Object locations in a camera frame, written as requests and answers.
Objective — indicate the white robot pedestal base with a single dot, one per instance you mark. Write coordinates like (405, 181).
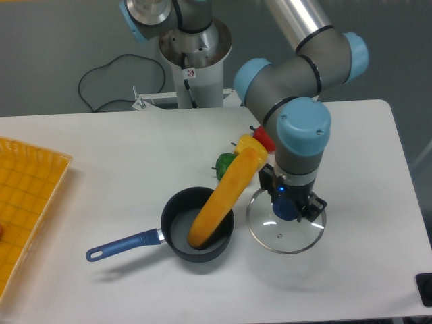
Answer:
(195, 49)

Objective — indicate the dark pot with blue handle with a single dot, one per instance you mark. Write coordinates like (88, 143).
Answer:
(176, 220)

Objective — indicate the green toy bell pepper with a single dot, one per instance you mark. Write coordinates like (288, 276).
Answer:
(222, 164)

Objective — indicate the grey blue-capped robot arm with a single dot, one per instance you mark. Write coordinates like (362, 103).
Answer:
(281, 97)

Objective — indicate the yellow plastic basket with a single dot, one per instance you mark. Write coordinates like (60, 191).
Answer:
(30, 178)

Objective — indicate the glass lid with blue knob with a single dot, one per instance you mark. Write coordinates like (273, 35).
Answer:
(276, 227)

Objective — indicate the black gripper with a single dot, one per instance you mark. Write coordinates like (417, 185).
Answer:
(287, 200)

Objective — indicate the red toy bell pepper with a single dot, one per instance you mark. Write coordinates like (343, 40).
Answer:
(263, 138)

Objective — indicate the yellow toy bell pepper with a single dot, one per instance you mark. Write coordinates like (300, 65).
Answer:
(246, 141)

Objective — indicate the long yellow toy bread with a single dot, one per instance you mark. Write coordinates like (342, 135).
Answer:
(231, 186)

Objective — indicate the black object at table corner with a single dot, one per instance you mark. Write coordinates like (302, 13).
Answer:
(424, 285)

